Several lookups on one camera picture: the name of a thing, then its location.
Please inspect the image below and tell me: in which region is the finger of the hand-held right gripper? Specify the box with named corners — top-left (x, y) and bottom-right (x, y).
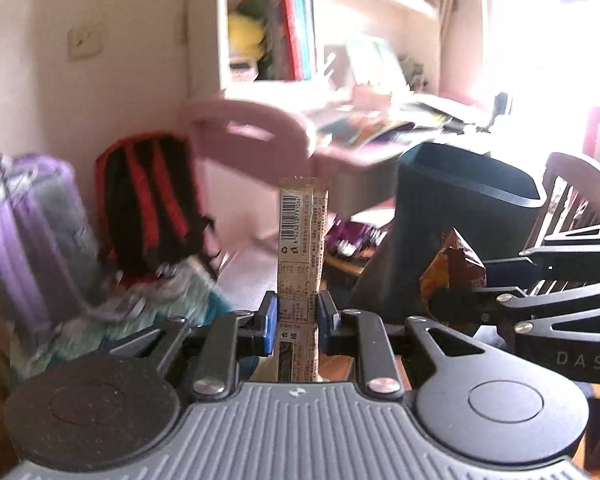
top-left (430, 280), bottom-right (600, 336)
top-left (482, 222), bottom-right (600, 288)

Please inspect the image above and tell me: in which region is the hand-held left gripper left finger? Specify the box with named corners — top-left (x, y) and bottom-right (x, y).
top-left (111, 291), bottom-right (280, 398)

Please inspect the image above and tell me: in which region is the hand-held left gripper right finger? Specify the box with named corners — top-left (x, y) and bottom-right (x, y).
top-left (318, 291), bottom-right (486, 401)

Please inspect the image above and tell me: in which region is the brown snack bar wrapper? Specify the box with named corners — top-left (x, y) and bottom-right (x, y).
top-left (276, 175), bottom-right (332, 384)

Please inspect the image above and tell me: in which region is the dark brown snack wrapper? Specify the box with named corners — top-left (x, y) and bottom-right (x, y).
top-left (418, 226), bottom-right (489, 322)

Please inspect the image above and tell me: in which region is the dark green deer print bin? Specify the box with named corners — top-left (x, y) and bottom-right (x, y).
top-left (351, 141), bottom-right (549, 322)

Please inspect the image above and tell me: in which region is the purple snack bag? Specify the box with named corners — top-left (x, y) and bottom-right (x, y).
top-left (329, 219), bottom-right (387, 262)

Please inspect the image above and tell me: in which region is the teal zigzag quilt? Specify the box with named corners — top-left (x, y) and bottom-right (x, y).
top-left (9, 254), bottom-right (233, 378)

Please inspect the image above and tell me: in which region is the red black backpack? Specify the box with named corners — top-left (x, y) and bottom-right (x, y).
top-left (94, 133), bottom-right (217, 282)

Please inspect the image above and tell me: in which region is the pink plastic chair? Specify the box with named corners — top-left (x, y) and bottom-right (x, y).
top-left (184, 96), bottom-right (493, 222)

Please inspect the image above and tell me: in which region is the small white pink device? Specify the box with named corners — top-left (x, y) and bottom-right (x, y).
top-left (229, 56), bottom-right (259, 84)

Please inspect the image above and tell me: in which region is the purple grey backpack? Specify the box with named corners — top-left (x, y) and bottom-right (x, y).
top-left (0, 154), bottom-right (102, 333)

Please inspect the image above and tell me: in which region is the green standing book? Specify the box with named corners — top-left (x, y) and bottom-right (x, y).
top-left (344, 36), bottom-right (407, 92)

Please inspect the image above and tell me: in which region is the yellow plush toy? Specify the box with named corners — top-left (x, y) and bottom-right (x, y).
top-left (226, 11), bottom-right (269, 62)

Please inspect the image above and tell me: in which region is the row of books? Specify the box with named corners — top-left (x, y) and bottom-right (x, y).
top-left (279, 0), bottom-right (317, 82)

